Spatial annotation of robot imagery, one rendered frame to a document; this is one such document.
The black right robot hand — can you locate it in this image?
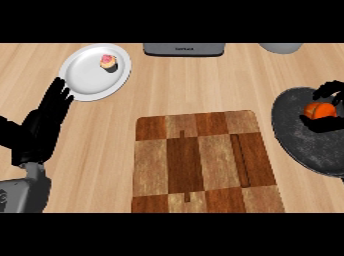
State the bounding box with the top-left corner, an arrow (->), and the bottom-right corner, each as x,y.
298,80 -> 344,134

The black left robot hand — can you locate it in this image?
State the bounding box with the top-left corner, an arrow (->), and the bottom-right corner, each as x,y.
0,76 -> 75,167

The dark grey pan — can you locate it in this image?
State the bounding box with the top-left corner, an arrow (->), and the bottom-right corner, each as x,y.
270,86 -> 344,209

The checkered wooden cutting board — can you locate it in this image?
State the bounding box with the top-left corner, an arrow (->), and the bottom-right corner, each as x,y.
129,110 -> 287,214

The grey rounded object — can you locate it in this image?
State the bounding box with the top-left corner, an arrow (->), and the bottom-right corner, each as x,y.
256,43 -> 305,55

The white plate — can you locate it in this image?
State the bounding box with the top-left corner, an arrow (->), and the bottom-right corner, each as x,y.
57,43 -> 132,103

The pink frosted cupcake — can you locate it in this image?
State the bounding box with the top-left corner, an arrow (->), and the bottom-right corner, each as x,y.
98,53 -> 119,74

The grey flat appliance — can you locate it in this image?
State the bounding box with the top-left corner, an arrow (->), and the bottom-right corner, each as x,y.
141,43 -> 227,58

